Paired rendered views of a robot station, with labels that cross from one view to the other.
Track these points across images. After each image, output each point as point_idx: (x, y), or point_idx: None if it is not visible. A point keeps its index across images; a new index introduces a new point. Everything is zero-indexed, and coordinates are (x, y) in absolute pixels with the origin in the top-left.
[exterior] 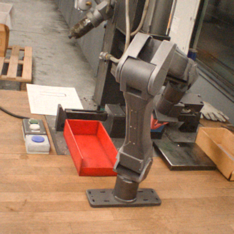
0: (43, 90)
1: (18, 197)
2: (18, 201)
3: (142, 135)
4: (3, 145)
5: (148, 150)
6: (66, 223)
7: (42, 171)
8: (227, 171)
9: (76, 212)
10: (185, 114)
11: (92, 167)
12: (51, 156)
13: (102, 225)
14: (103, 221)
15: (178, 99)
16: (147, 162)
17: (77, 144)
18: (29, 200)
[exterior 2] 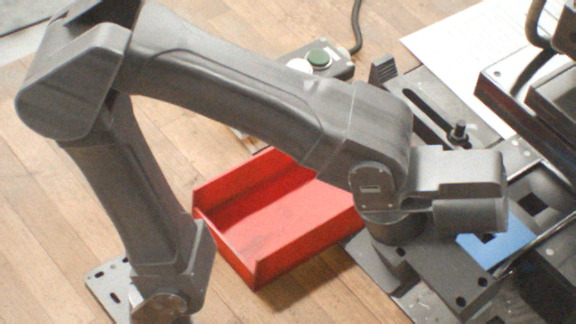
0: (559, 8)
1: (37, 159)
2: (24, 164)
3: (111, 216)
4: None
5: (153, 266)
6: (0, 258)
7: (160, 156)
8: None
9: (49, 262)
10: None
11: (211, 225)
12: (233, 148)
13: (31, 319)
14: (46, 317)
15: (373, 232)
16: (157, 292)
17: (252, 158)
18: (40, 178)
